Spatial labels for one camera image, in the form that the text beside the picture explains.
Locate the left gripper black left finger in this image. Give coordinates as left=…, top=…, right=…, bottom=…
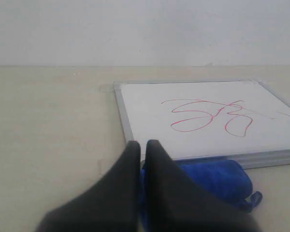
left=36, top=141, right=141, bottom=232

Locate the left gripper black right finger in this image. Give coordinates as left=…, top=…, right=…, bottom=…
left=145, top=140, right=261, bottom=232

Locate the blue cloth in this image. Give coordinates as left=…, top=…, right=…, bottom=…
left=139, top=159, right=263, bottom=232

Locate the white whiteboard with aluminium frame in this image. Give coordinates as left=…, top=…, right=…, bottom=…
left=113, top=80, right=290, bottom=169

